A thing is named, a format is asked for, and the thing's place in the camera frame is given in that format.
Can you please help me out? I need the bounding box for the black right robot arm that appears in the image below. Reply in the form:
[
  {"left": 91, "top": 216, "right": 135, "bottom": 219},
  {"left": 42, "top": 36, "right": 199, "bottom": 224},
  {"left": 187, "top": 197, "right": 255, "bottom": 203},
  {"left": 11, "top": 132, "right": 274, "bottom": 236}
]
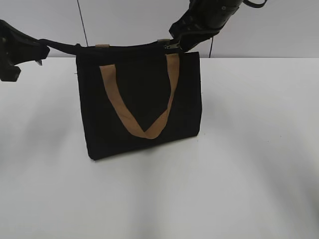
[{"left": 167, "top": 0, "right": 266, "bottom": 52}]

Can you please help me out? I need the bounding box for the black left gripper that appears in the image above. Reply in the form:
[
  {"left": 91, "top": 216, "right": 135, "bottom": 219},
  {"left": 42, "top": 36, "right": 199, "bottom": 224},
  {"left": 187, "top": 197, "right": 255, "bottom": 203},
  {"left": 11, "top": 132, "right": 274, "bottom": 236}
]
[{"left": 0, "top": 20, "right": 50, "bottom": 82}]

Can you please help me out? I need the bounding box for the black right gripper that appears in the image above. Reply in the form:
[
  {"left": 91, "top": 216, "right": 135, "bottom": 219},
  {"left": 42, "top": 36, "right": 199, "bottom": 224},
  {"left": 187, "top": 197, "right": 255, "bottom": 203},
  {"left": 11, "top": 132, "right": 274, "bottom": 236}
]
[{"left": 169, "top": 0, "right": 224, "bottom": 52}]

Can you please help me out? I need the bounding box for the black canvas tote bag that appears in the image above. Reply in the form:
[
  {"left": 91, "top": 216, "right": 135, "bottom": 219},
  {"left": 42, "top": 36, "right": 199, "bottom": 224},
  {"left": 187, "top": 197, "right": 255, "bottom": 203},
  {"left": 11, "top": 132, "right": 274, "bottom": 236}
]
[{"left": 41, "top": 39, "right": 202, "bottom": 160}]

